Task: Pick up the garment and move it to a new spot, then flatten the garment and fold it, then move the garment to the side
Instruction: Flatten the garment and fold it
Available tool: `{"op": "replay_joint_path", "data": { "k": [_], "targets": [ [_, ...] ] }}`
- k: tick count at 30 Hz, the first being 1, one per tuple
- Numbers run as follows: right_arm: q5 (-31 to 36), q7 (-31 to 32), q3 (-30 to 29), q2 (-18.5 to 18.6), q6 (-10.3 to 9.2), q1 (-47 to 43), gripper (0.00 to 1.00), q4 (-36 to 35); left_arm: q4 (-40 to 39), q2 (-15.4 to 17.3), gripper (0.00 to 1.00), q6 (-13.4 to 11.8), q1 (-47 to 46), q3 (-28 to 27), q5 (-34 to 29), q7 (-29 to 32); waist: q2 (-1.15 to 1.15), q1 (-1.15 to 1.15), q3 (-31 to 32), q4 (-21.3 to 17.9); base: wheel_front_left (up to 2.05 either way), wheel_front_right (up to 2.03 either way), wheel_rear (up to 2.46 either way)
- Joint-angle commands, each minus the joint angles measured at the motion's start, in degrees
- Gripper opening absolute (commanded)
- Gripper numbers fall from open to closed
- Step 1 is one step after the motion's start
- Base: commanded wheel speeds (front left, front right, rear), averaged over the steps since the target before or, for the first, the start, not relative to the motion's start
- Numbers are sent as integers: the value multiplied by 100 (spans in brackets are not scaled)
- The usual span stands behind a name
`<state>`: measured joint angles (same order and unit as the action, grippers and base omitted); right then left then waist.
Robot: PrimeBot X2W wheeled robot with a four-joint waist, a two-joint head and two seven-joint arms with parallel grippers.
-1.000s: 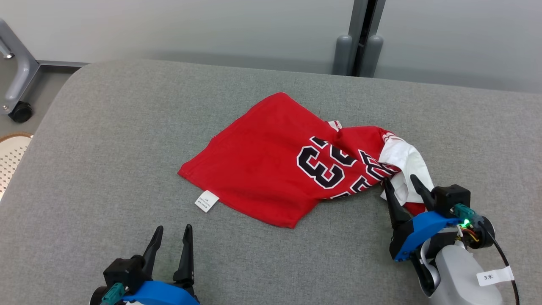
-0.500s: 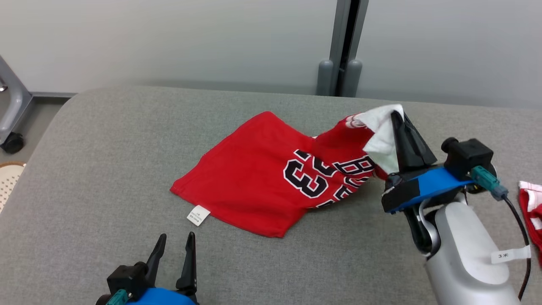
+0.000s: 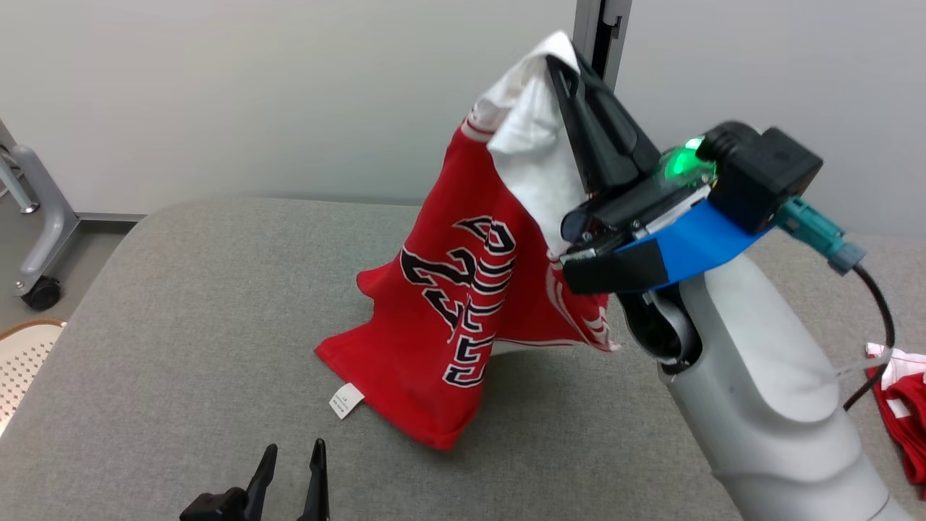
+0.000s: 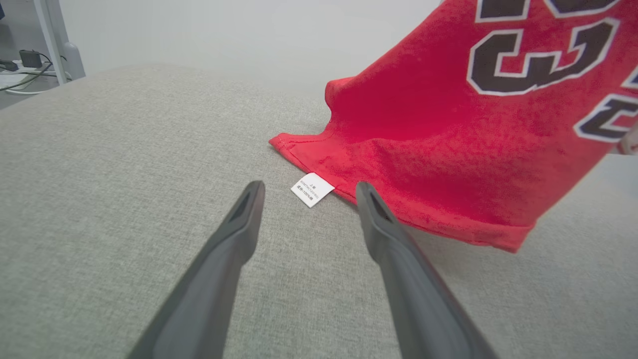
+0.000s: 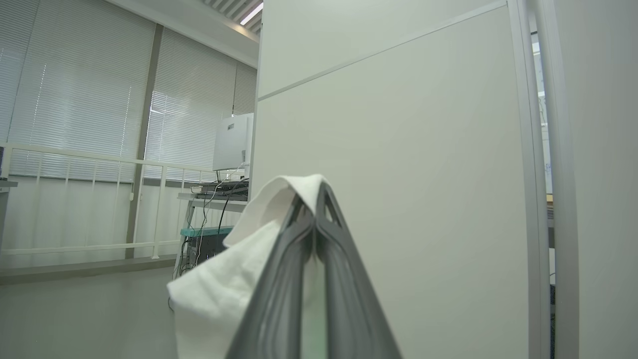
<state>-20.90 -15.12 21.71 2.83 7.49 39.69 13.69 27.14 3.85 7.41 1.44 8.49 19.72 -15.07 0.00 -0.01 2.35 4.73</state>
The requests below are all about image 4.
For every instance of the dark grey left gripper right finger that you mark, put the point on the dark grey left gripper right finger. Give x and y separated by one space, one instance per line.
418 299

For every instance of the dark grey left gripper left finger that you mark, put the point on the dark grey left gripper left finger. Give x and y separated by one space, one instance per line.
209 289

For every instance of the red basketball jersey number 33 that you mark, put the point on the red basketball jersey number 33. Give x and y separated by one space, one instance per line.
423 124

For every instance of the grey fabric sofa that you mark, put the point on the grey fabric sofa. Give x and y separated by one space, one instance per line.
124 174

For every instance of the black power adapter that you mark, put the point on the black power adapter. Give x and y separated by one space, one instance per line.
30 59

